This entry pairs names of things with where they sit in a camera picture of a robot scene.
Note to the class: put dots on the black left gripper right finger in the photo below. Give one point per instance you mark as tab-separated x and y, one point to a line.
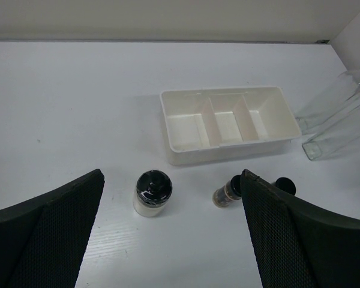
296	243

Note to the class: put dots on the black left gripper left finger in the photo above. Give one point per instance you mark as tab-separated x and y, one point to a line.
43	240

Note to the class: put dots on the white powder jar black lid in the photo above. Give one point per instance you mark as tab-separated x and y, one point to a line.
153	190

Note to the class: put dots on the glass oil bottle gold spout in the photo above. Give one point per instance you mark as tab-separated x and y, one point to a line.
336	97

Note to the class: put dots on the spice jar black lid right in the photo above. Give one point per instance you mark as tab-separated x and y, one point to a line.
285	184

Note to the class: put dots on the spice jar black lid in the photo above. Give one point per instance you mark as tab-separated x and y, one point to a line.
285	184
228	193

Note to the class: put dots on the spice jar black lid left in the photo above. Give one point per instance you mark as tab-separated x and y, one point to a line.
228	193

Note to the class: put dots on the white three-compartment organizer tray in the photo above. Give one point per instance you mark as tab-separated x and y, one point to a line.
208	125

